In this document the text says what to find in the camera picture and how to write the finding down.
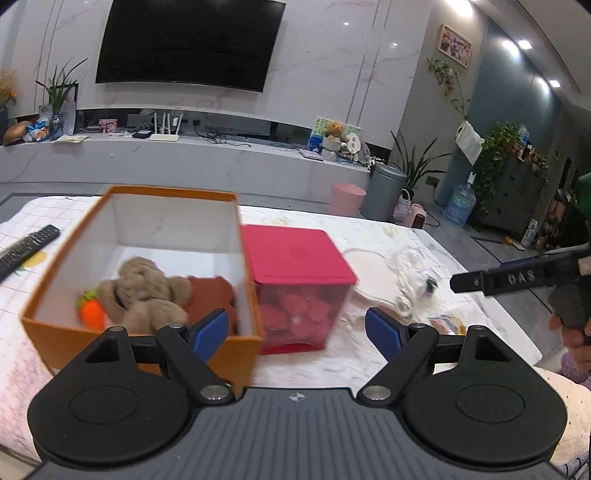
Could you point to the grey trash bin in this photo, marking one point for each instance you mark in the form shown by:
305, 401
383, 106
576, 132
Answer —
383, 194

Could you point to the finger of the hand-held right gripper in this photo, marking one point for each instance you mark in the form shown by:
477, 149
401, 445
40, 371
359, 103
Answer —
466, 281

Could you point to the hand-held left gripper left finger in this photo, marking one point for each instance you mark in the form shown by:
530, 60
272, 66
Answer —
210, 332

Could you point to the white cloth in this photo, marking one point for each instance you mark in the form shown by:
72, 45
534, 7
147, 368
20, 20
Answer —
369, 277

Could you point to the brown plush toy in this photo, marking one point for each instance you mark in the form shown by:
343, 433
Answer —
143, 290

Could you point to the person's right hand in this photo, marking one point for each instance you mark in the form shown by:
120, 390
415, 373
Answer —
577, 344

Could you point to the clear plastic bottle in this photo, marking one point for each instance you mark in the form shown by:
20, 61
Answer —
68, 117

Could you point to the bushy green plant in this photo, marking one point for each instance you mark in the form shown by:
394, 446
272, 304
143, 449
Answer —
496, 147

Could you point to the orange green crochet toy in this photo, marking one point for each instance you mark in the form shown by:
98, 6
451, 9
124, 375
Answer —
92, 314

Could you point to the white printed tablecloth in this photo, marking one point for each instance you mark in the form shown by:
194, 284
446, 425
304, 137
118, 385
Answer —
55, 217

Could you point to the person's white dotted trousers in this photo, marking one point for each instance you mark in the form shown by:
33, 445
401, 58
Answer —
572, 415

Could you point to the small teddy bear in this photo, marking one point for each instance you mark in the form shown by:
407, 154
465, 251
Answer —
335, 134

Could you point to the clear plastic bag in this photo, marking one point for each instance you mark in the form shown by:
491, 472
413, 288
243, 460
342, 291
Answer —
411, 272

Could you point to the pile of pink plush balls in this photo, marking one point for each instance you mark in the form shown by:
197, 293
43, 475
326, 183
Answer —
295, 309

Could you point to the black remote control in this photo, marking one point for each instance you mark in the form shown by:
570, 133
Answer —
27, 249

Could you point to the small pink box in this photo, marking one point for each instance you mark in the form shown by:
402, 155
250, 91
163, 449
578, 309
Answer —
108, 126

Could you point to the black television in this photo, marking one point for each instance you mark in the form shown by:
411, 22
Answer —
184, 41

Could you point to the person's right forearm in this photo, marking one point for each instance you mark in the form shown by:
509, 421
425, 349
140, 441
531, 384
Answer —
579, 371

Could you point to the sheets of paper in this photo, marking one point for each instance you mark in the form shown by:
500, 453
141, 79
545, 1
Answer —
70, 138

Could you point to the rust brown soft pouch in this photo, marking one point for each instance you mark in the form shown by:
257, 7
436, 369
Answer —
212, 295

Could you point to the white hanging bag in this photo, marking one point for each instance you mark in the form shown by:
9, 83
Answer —
469, 141

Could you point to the snack packets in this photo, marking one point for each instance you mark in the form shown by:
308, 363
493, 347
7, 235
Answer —
37, 130

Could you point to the hanging vine plant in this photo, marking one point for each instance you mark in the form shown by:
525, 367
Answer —
445, 76

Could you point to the orange cardboard box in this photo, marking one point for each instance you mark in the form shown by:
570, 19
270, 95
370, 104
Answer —
51, 337

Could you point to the green picture board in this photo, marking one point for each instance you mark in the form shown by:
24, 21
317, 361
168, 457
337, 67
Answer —
316, 136

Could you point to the white router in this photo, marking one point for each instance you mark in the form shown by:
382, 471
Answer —
165, 137

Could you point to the white round fan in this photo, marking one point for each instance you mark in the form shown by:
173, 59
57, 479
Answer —
353, 142

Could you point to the cluttered dark shelf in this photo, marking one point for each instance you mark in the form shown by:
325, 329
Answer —
549, 221

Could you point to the framed wall picture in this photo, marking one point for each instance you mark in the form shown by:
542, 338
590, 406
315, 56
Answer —
455, 46

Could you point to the golden bowl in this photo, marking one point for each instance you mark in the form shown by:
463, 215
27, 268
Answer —
16, 133

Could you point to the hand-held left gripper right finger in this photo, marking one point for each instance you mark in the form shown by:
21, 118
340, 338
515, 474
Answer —
385, 330

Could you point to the dark cabinet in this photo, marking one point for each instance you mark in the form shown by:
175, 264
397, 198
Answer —
517, 198

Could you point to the small black box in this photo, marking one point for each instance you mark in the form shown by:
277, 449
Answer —
141, 134

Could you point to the person's green top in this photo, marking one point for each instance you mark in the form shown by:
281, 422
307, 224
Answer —
582, 207

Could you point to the blue water jug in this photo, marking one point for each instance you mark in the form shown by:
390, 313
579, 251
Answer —
459, 205

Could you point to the long-leaf potted plant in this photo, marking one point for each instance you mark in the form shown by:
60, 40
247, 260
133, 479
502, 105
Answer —
418, 166

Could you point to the white television console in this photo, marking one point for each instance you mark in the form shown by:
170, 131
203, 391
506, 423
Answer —
184, 164

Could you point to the green plant in glass vase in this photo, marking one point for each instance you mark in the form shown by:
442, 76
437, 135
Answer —
60, 90

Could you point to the dried flowers in dark vase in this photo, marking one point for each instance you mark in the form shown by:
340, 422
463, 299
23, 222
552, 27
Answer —
7, 87

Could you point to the red storage box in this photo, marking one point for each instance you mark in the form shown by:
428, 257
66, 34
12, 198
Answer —
295, 251

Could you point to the pink bin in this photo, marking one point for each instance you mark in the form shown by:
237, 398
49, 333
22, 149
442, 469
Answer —
346, 201

